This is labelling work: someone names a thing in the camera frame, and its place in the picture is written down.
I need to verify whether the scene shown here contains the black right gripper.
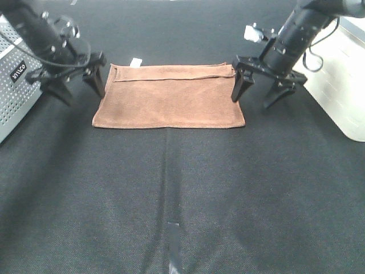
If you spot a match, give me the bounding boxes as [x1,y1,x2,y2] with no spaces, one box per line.
[231,55,307,109]

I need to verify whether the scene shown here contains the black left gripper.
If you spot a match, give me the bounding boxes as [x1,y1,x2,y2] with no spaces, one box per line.
[25,51,107,106]

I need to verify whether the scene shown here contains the brown microfibre towel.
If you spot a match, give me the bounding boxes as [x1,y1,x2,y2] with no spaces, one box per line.
[92,62,245,129]

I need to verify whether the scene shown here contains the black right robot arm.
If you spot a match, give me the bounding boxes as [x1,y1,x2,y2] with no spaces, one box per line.
[231,1,364,108]

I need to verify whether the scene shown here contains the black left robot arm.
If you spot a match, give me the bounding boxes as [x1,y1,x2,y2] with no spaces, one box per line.
[1,1,106,105]

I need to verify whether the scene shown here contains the grey perforated plastic basket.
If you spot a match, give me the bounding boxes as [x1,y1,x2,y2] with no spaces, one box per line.
[1,15,41,141]

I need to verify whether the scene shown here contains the white plastic storage bin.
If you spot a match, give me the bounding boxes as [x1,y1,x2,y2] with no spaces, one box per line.
[294,17,364,142]

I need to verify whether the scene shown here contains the grey tape strip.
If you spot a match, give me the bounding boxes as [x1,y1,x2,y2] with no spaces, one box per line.
[167,222,182,274]

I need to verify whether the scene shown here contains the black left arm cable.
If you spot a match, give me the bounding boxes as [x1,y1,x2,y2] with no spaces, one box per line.
[0,30,92,69]

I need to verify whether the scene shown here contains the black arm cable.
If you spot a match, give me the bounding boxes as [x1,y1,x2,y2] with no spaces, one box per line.
[0,30,92,69]
[302,17,342,72]

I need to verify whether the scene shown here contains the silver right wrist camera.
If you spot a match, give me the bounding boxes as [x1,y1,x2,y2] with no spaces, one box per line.
[244,23,277,43]

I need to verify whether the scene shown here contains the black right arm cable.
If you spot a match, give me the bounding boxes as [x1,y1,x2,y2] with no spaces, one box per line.
[302,17,342,72]

